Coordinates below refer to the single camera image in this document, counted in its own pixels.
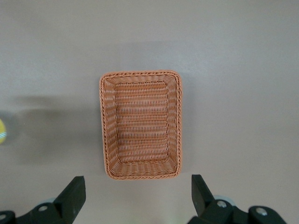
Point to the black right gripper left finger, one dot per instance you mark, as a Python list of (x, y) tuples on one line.
[(63, 203)]

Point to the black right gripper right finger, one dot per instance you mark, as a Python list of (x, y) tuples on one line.
[(210, 205)]

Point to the clear yellowish tape roll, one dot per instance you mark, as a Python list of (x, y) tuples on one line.
[(2, 131)]

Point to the brown wicker basket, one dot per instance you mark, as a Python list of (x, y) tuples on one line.
[(140, 126)]

